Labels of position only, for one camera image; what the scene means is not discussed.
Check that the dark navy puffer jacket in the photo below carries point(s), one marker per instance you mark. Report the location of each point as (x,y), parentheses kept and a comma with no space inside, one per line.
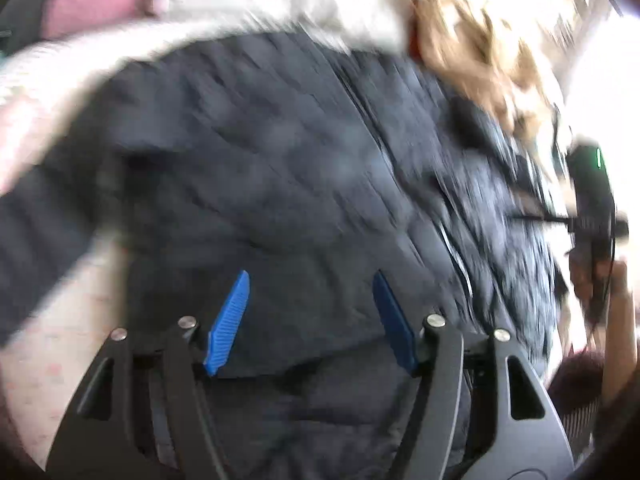
(311,170)

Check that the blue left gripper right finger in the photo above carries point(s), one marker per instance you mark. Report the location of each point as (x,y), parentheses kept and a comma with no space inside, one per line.
(398,331)

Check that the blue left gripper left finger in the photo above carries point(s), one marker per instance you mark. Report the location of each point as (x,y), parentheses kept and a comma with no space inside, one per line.
(222,333)

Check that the red item behind pillow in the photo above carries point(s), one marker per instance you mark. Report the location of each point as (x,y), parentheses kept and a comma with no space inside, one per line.
(413,40)

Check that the person's right hand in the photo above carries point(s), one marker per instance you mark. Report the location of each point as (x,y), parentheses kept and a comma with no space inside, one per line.
(612,274)

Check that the person's right forearm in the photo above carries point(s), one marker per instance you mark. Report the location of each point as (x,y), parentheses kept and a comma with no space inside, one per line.
(620,354)

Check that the beige fleece garment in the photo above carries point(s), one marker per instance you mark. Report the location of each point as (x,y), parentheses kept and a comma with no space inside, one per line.
(491,64)

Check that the cherry print white quilt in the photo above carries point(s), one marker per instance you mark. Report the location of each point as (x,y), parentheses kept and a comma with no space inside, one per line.
(42,88)

